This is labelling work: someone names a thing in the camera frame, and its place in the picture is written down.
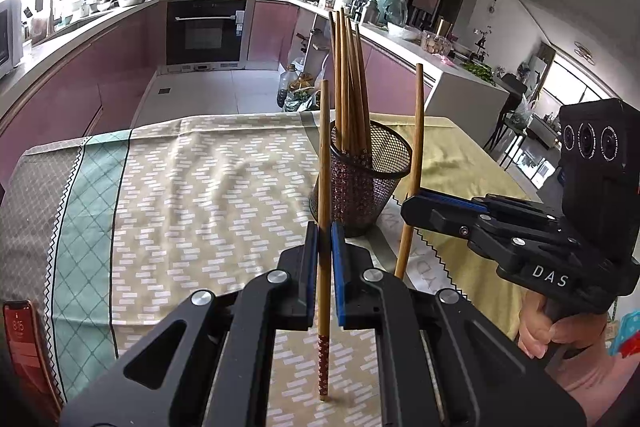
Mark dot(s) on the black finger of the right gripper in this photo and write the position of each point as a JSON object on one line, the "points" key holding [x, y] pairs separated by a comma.
{"points": [[492, 238]]}

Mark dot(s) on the plain bamboo chopstick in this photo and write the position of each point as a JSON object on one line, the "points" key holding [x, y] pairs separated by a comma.
{"points": [[415, 173]]}

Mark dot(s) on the right hand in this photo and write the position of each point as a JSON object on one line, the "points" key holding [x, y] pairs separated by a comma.
{"points": [[537, 331]]}

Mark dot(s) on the white microwave oven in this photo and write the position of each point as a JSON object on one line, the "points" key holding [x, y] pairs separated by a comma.
{"points": [[11, 36]]}

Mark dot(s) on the pink sleeve forearm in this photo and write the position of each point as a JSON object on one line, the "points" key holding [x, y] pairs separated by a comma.
{"points": [[605, 386]]}

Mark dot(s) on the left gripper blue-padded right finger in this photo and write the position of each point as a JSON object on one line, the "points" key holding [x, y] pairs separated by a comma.
{"points": [[441, 362]]}

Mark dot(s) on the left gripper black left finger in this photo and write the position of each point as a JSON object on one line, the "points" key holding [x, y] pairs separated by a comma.
{"points": [[208, 363]]}

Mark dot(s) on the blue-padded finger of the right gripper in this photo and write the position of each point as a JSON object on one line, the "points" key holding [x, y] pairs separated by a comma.
{"points": [[429, 203]]}

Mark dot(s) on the chopstick with red floral end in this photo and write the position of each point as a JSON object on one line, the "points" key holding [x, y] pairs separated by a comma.
{"points": [[334, 76]]}

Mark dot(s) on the black mesh utensil holder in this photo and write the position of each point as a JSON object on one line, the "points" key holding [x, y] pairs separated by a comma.
{"points": [[362, 185]]}

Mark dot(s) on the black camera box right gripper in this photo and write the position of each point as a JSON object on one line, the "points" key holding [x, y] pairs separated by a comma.
{"points": [[600, 161]]}

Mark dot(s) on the dark brown wooden chopstick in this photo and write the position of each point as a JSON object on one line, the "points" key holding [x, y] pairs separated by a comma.
{"points": [[363, 97]]}

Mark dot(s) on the pink kitchen cabinets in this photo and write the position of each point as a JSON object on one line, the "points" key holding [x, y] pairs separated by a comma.
{"points": [[110, 83]]}

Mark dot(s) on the patterned beige tablecloth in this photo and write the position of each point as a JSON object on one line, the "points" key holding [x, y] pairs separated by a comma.
{"points": [[104, 236]]}

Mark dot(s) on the built-in black oven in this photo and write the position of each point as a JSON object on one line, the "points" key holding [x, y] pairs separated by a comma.
{"points": [[203, 35]]}

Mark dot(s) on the bamboo chopstick red end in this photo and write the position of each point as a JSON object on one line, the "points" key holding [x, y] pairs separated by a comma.
{"points": [[353, 121], [359, 124], [324, 222], [347, 88]]}

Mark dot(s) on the yellow cloth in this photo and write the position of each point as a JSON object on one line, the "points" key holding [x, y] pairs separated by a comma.
{"points": [[456, 175]]}

